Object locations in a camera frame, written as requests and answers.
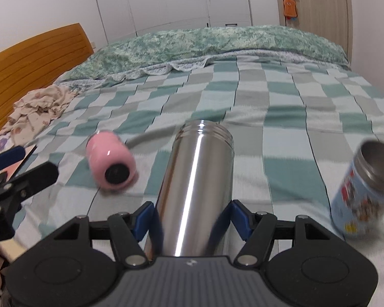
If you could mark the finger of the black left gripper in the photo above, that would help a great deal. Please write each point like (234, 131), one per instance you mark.
(30, 182)

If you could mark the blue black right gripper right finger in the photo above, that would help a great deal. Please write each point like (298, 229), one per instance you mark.
(257, 231)

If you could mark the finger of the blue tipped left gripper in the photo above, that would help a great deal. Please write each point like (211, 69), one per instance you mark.
(11, 156)

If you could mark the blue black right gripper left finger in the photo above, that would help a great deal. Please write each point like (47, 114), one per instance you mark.
(126, 231)

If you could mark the tall stainless steel cup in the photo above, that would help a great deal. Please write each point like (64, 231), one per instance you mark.
(196, 189)

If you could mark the blue cartoon sticker steel cup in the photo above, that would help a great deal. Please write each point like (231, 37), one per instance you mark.
(358, 206)

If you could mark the pink flat card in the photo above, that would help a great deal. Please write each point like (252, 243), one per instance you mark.
(9, 172)

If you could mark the beige floral crumpled cloth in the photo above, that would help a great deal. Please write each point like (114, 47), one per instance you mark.
(33, 113)

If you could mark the orange wooden headboard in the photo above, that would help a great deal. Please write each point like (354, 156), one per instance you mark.
(38, 61)

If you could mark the checkered green grey bed sheet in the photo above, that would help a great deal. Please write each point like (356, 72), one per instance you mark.
(296, 127)

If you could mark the green floral quilt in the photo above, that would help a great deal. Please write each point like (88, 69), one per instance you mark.
(191, 48)

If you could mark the white wardrobe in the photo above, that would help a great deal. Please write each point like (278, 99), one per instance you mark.
(122, 19)

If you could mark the beige wooden door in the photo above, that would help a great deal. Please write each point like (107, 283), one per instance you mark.
(331, 19)

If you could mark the orange bag on door handle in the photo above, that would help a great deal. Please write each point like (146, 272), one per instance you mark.
(290, 9)

